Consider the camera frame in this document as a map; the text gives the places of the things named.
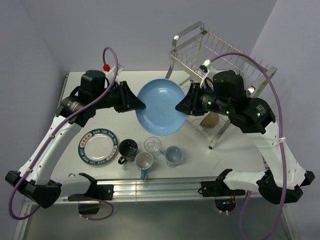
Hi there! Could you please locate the stainless steel dish rack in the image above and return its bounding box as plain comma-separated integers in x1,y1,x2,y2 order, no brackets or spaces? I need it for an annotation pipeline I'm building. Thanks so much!
163,21,278,150

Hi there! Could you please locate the black mug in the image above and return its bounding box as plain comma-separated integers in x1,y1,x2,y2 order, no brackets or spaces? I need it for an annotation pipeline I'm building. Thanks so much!
118,139,138,165

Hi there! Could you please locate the aluminium mounting rail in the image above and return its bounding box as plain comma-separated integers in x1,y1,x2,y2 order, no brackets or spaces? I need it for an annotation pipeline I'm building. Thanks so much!
23,174,278,206

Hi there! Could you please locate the clear plastic glass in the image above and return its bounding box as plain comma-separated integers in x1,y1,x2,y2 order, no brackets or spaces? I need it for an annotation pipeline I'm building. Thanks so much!
144,136,162,158

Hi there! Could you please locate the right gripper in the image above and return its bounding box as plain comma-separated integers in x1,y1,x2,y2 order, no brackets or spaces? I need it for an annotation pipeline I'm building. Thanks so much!
174,82,232,116

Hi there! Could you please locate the black bowl tan outside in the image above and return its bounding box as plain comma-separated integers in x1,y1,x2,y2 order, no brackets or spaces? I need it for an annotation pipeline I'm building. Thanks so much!
200,112,220,129

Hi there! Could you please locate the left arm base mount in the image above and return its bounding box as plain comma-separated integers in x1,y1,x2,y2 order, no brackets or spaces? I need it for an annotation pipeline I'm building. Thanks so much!
67,184,115,221

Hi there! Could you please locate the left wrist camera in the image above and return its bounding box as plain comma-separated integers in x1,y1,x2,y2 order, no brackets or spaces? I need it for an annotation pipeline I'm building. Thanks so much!
102,63,124,81

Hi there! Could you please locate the white plate green rim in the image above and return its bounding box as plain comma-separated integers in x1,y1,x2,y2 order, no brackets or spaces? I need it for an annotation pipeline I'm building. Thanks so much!
77,128,119,167

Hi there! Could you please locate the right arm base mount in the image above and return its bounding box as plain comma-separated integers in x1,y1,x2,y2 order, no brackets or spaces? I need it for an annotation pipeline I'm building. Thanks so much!
197,180,247,216

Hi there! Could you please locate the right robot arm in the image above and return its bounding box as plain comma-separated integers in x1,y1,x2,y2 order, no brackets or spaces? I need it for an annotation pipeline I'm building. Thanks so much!
175,70,315,205

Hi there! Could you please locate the teal mug white inside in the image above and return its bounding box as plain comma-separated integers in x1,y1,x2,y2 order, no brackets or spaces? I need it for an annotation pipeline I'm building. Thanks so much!
134,152,154,181

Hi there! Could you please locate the blue plastic plate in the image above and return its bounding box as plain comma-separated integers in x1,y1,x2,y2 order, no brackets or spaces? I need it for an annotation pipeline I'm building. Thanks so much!
135,78,187,136

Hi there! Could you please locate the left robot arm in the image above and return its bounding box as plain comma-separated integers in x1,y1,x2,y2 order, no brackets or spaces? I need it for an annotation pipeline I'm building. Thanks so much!
5,70,146,209

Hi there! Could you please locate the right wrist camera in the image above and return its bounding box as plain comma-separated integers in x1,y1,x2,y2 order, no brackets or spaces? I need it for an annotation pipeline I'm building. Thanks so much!
199,59,217,87

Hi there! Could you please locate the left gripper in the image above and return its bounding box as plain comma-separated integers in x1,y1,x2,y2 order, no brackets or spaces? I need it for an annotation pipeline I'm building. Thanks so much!
92,80,146,113

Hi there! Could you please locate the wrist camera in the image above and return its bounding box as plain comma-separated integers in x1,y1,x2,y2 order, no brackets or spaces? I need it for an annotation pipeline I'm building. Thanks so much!
199,59,217,87
102,63,124,81

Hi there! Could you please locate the grey blue plastic cup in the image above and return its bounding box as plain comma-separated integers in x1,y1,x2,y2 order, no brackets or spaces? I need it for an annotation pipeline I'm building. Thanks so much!
164,145,184,168

